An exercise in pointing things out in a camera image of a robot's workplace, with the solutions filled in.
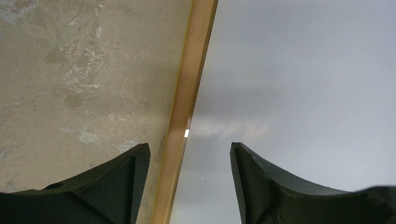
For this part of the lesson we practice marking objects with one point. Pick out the yellow wooden picture frame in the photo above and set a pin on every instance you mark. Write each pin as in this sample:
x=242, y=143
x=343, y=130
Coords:
x=196, y=42

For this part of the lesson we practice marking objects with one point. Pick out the building and sky photo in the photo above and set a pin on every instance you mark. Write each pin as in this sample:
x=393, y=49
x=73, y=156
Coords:
x=309, y=85

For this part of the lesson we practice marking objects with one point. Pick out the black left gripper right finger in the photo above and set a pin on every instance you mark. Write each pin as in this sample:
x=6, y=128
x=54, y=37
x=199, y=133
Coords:
x=268, y=194

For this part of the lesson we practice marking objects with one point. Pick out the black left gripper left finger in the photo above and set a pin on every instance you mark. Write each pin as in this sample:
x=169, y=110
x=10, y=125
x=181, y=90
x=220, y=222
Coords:
x=109, y=193

